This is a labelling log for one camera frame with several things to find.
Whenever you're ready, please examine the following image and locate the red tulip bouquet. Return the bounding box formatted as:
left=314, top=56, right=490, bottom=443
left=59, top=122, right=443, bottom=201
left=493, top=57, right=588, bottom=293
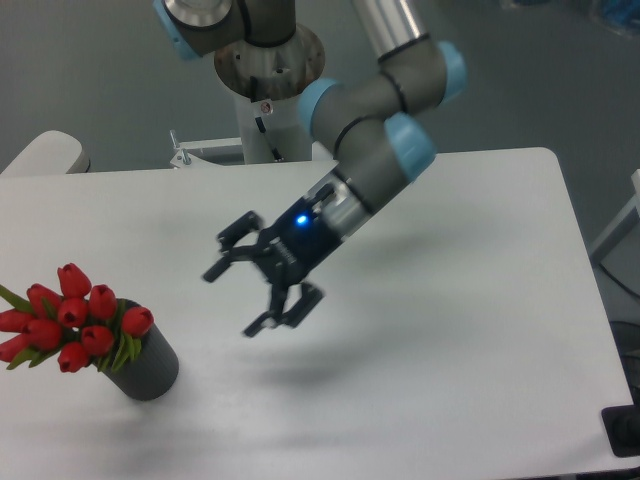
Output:
left=1, top=263, right=155, bottom=373

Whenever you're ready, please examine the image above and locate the beige chair back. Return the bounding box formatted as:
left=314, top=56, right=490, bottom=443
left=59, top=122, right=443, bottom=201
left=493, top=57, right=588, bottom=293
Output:
left=1, top=130, right=91, bottom=178

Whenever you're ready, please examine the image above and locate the black device at table edge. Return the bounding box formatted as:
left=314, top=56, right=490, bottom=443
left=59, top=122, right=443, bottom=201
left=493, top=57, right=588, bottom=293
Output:
left=601, top=405, right=639, bottom=458

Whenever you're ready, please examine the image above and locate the white metal base frame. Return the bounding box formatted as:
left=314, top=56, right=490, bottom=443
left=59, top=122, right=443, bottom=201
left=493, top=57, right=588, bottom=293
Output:
left=170, top=130, right=333, bottom=169

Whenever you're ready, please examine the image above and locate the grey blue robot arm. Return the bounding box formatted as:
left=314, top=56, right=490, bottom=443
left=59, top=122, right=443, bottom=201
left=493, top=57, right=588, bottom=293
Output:
left=154, top=1, right=467, bottom=337

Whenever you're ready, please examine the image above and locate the dark grey ribbed vase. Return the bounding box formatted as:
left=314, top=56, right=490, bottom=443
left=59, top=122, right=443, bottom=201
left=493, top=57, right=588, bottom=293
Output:
left=101, top=299, right=179, bottom=401

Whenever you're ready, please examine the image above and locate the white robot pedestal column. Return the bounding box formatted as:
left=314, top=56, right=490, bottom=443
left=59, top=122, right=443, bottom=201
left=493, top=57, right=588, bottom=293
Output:
left=234, top=95, right=312, bottom=164

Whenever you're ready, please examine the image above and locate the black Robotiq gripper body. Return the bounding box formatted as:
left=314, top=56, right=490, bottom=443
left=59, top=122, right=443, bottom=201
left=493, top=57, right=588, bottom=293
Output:
left=253, top=187, right=341, bottom=287

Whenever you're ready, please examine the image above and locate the white furniture at right edge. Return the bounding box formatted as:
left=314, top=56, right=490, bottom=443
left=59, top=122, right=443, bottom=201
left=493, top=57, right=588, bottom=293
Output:
left=588, top=170, right=639, bottom=266

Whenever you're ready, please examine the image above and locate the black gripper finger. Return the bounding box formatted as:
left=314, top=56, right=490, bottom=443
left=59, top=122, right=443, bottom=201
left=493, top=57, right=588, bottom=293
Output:
left=202, top=210, right=272, bottom=283
left=242, top=281, right=324, bottom=337

